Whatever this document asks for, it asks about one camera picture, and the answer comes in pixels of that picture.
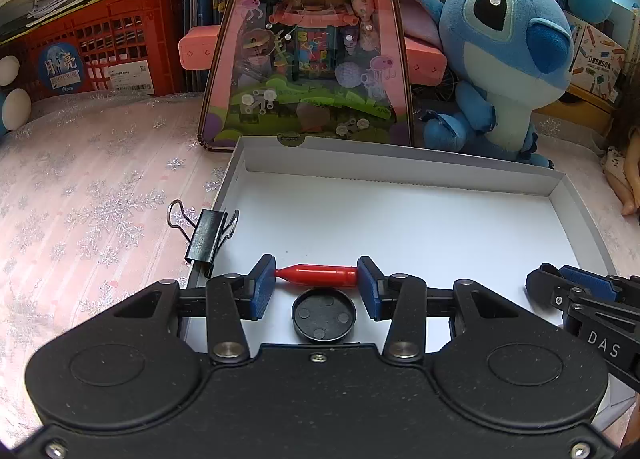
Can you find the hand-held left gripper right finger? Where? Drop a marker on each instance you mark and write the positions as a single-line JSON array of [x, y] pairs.
[[369, 289]]

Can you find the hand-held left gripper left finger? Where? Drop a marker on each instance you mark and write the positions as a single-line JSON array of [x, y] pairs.
[[262, 289]]

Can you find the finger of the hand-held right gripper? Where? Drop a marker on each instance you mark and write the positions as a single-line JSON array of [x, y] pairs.
[[587, 281], [547, 286]]

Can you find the black round lid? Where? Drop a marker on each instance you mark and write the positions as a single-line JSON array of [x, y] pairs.
[[323, 316]]

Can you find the red bullet-shaped toy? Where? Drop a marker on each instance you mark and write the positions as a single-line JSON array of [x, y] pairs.
[[315, 275]]

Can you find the white cardboard box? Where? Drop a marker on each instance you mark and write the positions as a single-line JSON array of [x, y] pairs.
[[400, 229]]

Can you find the black binder clip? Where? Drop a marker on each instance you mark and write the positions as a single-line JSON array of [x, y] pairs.
[[206, 239]]

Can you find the brown-haired doll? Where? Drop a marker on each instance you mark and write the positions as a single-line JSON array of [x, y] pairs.
[[625, 169]]

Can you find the wooden shelf board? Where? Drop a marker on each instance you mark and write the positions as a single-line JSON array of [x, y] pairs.
[[575, 111]]

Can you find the pink snowflake tablecloth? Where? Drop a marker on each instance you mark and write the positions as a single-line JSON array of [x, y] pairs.
[[75, 189]]

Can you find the colourful printed cardboard box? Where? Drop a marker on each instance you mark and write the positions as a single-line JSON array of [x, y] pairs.
[[597, 59]]

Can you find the blue big-eared alien plush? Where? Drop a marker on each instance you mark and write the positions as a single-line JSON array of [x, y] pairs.
[[500, 64]]

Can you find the pink toy playset box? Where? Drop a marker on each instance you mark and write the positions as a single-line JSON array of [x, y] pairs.
[[310, 39]]

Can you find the red plastic crate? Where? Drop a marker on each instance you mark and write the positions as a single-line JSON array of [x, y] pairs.
[[125, 14]]

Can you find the blue white cat plush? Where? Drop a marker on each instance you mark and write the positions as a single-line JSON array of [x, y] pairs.
[[12, 104]]

